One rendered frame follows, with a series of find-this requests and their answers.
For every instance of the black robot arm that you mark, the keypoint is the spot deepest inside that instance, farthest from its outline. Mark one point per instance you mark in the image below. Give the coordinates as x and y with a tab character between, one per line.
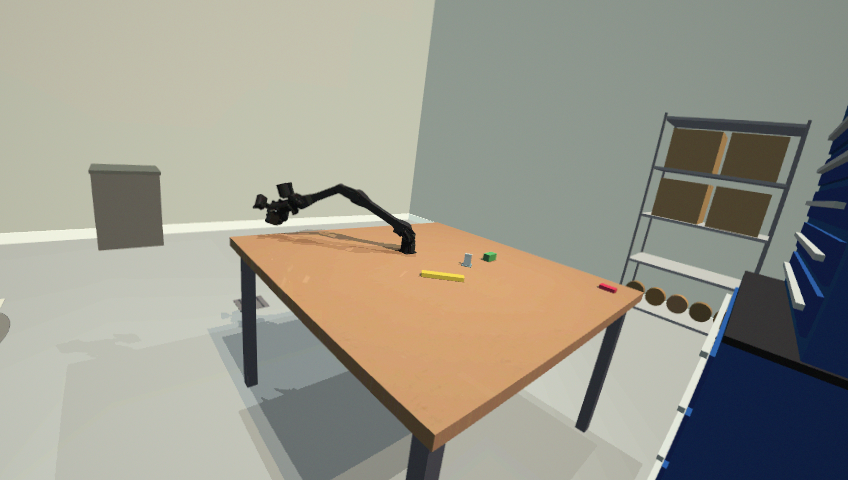
356	196

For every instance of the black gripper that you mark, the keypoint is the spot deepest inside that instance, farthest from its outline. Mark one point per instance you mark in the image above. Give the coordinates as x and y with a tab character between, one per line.
261	204

